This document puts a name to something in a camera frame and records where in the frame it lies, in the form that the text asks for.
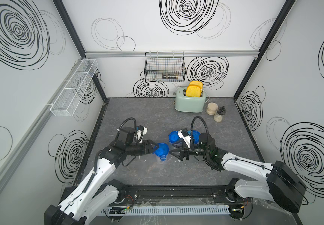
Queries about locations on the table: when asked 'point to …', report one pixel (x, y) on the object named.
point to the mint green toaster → (183, 103)
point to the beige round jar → (211, 108)
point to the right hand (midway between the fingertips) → (171, 150)
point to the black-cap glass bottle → (218, 116)
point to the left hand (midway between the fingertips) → (155, 147)
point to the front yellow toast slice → (193, 91)
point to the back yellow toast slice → (196, 82)
